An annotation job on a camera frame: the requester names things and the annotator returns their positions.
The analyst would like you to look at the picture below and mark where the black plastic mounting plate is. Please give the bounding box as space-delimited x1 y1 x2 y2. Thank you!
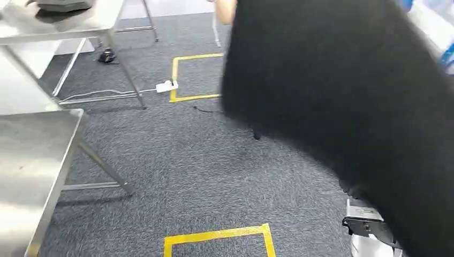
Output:
220 0 454 257

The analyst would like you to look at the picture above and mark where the white power strip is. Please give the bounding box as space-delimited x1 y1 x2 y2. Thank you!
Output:
155 79 179 94

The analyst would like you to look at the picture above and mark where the small black floor object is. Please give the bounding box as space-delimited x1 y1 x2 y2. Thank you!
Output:
97 47 117 64

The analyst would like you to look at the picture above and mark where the steel work table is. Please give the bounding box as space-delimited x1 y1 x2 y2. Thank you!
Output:
0 0 160 111
0 108 136 257

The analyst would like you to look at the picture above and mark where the grey metal tray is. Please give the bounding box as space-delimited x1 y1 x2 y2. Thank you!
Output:
26 0 96 18

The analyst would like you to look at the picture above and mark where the thin black floor cable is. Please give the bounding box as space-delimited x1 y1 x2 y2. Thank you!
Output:
192 105 223 115

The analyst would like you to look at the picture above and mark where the white power cable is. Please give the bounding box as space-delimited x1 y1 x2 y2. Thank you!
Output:
59 88 157 104

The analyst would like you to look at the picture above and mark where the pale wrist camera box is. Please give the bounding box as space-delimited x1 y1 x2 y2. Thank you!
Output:
345 198 384 223

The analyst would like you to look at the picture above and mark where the black camera bracket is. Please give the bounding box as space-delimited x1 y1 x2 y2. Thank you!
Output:
342 216 399 246

